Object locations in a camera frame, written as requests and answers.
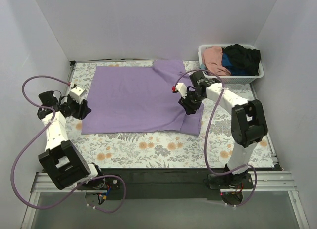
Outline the purple t shirt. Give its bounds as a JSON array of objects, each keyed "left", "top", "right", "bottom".
[{"left": 82, "top": 60, "right": 204, "bottom": 136}]

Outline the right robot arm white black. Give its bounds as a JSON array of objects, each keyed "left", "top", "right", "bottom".
[{"left": 172, "top": 69, "right": 268, "bottom": 188}]

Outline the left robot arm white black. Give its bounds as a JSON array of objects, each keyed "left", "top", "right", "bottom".
[{"left": 37, "top": 86, "right": 106, "bottom": 190}]

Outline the pink t shirt in basket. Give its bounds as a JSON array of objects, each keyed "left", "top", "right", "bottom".
[{"left": 202, "top": 46, "right": 231, "bottom": 76}]

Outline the blue t shirt in basket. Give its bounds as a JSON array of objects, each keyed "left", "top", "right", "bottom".
[{"left": 221, "top": 54, "right": 248, "bottom": 76}]

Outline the black t shirt in basket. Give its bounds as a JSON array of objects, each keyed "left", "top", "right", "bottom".
[{"left": 222, "top": 44, "right": 261, "bottom": 76}]

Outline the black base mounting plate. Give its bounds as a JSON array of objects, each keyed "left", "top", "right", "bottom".
[{"left": 76, "top": 167, "right": 255, "bottom": 201}]

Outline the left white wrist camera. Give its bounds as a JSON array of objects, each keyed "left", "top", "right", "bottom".
[{"left": 69, "top": 84, "right": 87, "bottom": 104}]

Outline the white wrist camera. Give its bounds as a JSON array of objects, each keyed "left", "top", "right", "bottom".
[
  {"left": 69, "top": 84, "right": 87, "bottom": 104},
  {"left": 172, "top": 83, "right": 187, "bottom": 99}
]

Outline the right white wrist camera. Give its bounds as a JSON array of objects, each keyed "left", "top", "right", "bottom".
[{"left": 172, "top": 83, "right": 187, "bottom": 99}]

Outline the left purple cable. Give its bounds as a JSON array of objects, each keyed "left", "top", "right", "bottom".
[{"left": 11, "top": 75, "right": 127, "bottom": 214}]

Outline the aluminium frame rail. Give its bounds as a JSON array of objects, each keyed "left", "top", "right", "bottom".
[{"left": 22, "top": 170, "right": 309, "bottom": 229}]

